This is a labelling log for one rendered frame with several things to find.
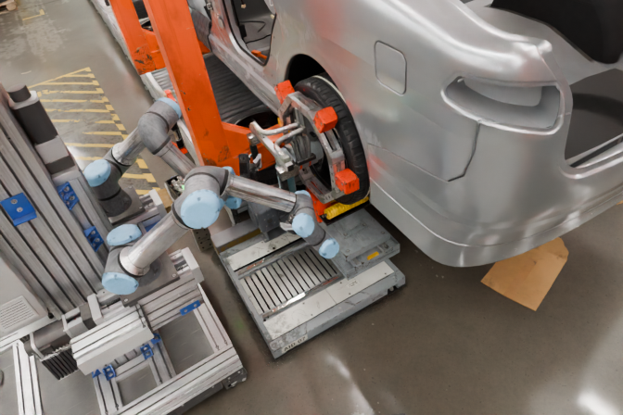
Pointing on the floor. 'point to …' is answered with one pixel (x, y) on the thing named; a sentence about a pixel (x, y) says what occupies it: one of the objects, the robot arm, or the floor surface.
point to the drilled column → (202, 238)
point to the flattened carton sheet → (528, 273)
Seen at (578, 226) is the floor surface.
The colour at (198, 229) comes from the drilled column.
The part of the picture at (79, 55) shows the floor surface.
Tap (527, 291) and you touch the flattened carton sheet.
